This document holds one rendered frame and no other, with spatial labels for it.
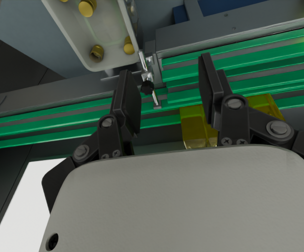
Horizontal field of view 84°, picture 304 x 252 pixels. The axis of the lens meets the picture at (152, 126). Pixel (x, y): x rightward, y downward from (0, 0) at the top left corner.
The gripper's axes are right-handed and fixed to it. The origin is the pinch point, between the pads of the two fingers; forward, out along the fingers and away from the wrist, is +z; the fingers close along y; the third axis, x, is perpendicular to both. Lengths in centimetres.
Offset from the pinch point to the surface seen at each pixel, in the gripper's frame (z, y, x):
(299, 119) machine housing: 26, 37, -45
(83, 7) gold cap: 37.7, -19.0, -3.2
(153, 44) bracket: 35.3, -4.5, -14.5
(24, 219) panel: -1, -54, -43
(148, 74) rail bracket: 22.2, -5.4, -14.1
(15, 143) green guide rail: 23, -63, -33
